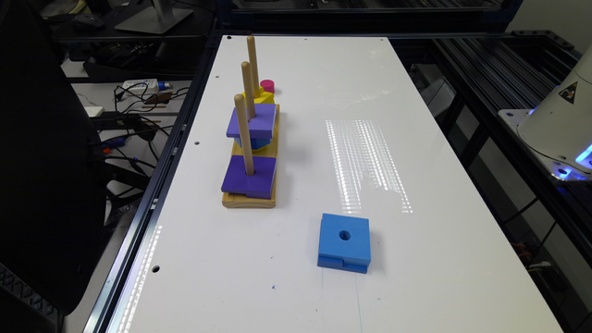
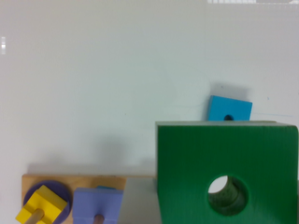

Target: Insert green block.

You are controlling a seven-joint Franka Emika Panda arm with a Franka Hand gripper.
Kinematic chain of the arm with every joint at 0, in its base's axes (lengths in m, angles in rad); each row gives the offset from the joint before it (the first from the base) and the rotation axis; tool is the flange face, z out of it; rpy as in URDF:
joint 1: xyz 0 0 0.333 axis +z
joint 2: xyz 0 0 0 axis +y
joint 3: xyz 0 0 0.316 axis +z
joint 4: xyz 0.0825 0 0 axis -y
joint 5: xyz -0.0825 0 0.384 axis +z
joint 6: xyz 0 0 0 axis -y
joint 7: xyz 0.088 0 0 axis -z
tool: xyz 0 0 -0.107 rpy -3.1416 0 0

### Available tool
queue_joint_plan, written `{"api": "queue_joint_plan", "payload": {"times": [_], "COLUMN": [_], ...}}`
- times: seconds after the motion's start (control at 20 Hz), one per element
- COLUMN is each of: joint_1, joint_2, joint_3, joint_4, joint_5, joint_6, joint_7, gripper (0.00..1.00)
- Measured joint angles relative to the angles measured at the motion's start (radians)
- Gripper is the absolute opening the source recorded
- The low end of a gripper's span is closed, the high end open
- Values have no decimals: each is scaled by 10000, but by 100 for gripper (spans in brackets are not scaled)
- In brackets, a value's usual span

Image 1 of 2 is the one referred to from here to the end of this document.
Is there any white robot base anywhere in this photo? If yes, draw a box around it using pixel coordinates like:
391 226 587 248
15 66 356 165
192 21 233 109
498 50 591 182

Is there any dark purple square block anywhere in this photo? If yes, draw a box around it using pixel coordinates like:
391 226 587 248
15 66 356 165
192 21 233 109
221 155 277 199

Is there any blue block under purple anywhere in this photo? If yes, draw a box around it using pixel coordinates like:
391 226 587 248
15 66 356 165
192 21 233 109
234 138 271 151

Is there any light purple square block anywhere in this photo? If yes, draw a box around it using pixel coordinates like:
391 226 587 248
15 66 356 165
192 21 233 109
226 104 276 139

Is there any yellow block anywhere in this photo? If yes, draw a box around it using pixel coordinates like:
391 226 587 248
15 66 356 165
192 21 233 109
253 86 275 104

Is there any pink round block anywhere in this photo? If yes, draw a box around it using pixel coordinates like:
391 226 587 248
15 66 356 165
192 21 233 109
260 80 275 93

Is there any blue square block with hole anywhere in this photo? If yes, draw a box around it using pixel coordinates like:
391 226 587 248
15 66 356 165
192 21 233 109
317 214 371 274

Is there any front wooden peg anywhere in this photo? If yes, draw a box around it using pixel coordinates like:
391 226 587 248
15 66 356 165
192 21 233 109
234 94 255 176

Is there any wooden peg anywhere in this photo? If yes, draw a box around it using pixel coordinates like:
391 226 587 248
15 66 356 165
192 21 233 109
241 61 256 120
234 94 255 176
247 35 260 98

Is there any wooden peg board base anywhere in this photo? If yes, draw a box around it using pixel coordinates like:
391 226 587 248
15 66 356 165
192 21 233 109
222 105 279 208

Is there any middle wooden peg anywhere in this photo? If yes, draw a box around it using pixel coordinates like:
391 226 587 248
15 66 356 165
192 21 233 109
241 61 256 120

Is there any rear wooden peg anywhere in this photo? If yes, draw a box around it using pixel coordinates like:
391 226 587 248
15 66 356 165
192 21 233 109
247 35 260 98

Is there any white power strip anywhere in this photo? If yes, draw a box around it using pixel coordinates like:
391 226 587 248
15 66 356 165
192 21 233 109
122 79 172 94

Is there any monitor stand silver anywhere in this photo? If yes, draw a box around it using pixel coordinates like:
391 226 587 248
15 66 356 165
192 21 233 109
115 0 193 34

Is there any black office chair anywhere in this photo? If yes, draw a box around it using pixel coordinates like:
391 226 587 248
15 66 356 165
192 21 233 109
1 1 105 315

